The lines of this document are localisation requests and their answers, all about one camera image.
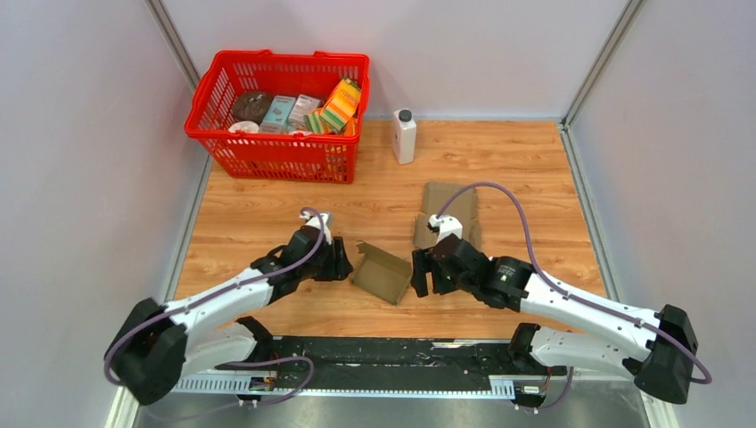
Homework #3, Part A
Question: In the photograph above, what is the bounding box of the brown cardboard box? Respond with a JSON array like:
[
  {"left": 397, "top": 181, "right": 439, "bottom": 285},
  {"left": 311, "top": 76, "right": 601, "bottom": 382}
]
[{"left": 349, "top": 242, "right": 413, "bottom": 306}]

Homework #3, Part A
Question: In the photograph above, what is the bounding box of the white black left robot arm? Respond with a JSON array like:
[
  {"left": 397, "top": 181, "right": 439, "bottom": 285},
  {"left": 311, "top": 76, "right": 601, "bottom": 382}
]
[{"left": 103, "top": 224, "right": 353, "bottom": 406}]

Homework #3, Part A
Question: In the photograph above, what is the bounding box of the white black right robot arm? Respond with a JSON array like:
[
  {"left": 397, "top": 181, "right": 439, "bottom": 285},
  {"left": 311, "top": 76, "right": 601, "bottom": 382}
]
[{"left": 411, "top": 235, "right": 698, "bottom": 405}]

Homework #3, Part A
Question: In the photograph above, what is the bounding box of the teal snack box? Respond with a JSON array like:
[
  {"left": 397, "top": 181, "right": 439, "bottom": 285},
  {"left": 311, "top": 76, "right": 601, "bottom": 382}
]
[{"left": 259, "top": 95, "right": 297, "bottom": 134}]

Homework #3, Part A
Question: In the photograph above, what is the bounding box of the grey pink snack box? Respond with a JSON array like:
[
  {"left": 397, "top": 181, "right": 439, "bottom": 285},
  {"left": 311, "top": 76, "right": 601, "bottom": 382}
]
[{"left": 287, "top": 95, "right": 322, "bottom": 130}]

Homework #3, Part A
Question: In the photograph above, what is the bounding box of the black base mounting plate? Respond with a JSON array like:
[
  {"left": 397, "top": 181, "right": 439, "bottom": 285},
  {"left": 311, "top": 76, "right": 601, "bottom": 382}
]
[{"left": 213, "top": 335, "right": 568, "bottom": 392}]

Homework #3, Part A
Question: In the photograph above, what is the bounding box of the red plastic shopping basket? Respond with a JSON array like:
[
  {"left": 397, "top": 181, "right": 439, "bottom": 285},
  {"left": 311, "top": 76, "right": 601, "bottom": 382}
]
[{"left": 184, "top": 49, "right": 371, "bottom": 184}]

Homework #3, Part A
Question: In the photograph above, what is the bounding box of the white bottle black cap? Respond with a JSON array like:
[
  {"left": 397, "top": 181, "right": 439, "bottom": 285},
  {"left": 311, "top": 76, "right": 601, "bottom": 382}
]
[{"left": 392, "top": 109, "right": 417, "bottom": 165}]

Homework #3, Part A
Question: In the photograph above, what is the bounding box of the green striped packet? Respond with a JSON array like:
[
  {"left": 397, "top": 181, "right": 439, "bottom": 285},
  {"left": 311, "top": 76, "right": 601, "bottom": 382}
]
[{"left": 304, "top": 108, "right": 332, "bottom": 135}]

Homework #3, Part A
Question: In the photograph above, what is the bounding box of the white round lid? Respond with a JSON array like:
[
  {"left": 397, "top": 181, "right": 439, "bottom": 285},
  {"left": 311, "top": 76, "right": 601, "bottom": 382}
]
[{"left": 228, "top": 120, "right": 259, "bottom": 134}]

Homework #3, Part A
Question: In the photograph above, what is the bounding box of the brown round bag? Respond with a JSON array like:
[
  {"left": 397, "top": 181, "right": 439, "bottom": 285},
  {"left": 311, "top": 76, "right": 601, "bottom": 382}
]
[{"left": 231, "top": 90, "right": 274, "bottom": 124}]

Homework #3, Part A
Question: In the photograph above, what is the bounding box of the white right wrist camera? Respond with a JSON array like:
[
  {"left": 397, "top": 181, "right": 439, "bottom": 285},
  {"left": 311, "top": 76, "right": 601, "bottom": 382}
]
[{"left": 427, "top": 214, "right": 464, "bottom": 243}]

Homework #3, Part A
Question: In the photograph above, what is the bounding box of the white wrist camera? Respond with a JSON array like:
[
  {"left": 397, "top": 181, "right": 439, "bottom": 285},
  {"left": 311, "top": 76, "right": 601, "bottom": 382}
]
[
  {"left": 427, "top": 214, "right": 464, "bottom": 243},
  {"left": 300, "top": 210, "right": 333, "bottom": 245}
]

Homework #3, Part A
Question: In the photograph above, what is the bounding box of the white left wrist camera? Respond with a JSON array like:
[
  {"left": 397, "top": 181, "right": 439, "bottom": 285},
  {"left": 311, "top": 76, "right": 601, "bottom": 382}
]
[{"left": 300, "top": 210, "right": 333, "bottom": 245}]

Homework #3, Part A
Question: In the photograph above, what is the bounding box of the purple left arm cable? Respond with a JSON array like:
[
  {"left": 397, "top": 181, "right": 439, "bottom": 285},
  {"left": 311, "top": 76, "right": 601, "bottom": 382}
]
[{"left": 103, "top": 206, "right": 328, "bottom": 408}]

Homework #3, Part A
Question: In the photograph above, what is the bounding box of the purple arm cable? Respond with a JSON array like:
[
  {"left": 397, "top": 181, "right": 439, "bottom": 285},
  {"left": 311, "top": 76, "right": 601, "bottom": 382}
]
[
  {"left": 103, "top": 206, "right": 328, "bottom": 408},
  {"left": 435, "top": 181, "right": 713, "bottom": 414}
]

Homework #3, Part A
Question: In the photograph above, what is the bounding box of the aluminium frame rail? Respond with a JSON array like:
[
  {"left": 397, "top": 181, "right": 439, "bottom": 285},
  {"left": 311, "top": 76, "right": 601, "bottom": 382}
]
[{"left": 103, "top": 333, "right": 680, "bottom": 428}]

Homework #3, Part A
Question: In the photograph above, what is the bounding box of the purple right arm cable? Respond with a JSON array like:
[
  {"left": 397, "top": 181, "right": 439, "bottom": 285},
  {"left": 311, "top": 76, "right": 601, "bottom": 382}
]
[{"left": 435, "top": 181, "right": 713, "bottom": 414}]

